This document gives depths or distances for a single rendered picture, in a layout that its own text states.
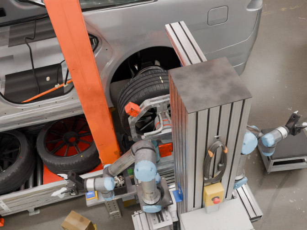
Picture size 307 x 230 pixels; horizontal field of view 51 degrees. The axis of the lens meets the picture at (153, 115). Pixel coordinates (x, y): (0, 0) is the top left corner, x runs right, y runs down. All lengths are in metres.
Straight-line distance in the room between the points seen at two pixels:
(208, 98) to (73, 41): 0.95
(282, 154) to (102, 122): 1.70
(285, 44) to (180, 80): 3.81
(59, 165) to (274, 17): 3.96
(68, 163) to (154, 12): 1.50
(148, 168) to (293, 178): 2.07
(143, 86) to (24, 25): 2.21
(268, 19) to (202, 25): 2.88
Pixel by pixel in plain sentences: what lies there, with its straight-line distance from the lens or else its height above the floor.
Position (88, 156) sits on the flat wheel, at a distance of 3.01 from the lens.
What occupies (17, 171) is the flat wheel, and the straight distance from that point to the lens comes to 3.20.
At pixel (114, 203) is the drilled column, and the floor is 0.30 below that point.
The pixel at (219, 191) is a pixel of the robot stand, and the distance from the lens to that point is 1.62.
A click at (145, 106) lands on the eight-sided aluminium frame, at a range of 2.44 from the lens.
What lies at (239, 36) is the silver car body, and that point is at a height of 1.22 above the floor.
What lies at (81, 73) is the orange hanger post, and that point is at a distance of 2.02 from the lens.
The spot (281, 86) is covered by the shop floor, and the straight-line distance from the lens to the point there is 4.33.
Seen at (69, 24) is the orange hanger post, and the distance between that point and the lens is 1.82.
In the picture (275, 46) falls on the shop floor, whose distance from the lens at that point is 4.92.
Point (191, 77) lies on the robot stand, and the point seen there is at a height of 2.03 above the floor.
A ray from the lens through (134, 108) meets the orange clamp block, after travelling 2.44.
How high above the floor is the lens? 2.89
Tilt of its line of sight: 48 degrees down
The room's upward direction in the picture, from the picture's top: 7 degrees counter-clockwise
